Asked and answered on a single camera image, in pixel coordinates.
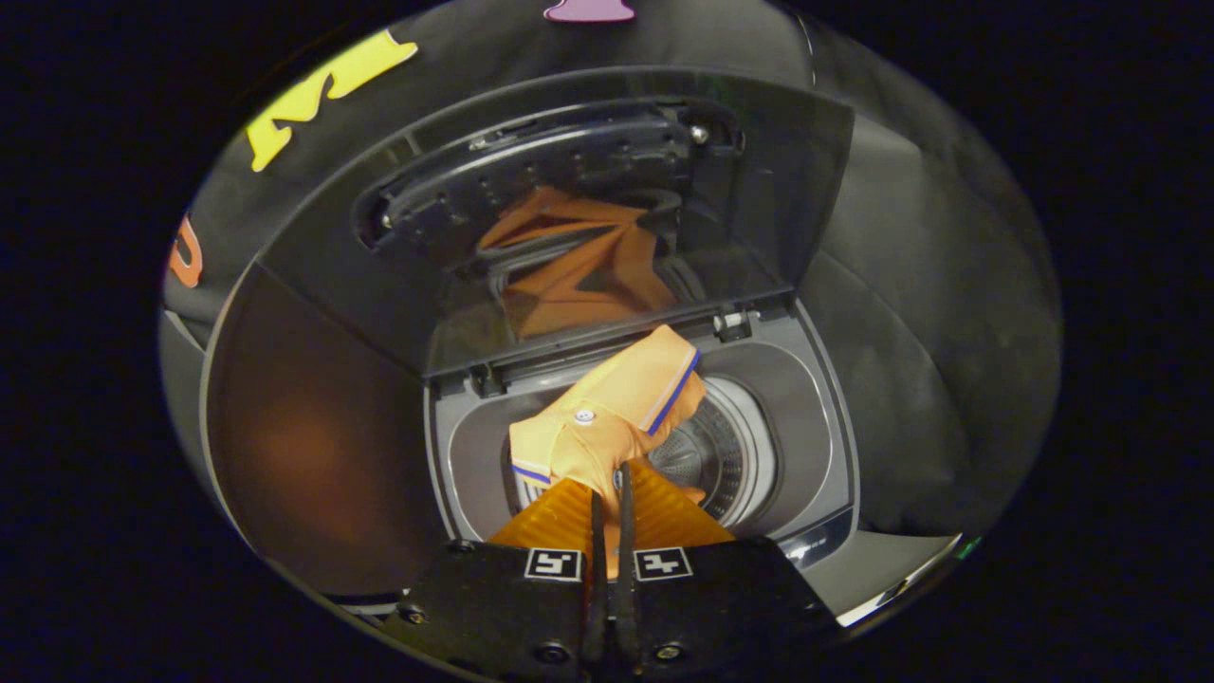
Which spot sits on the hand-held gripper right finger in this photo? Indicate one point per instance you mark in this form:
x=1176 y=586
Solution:
x=721 y=598

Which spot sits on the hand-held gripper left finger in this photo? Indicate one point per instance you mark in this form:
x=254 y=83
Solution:
x=503 y=607

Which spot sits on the orange polo shirt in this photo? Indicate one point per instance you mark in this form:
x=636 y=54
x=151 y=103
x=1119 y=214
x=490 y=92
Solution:
x=607 y=417

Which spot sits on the dark washing machine lid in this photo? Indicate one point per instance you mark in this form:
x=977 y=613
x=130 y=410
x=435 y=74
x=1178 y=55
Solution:
x=778 y=190

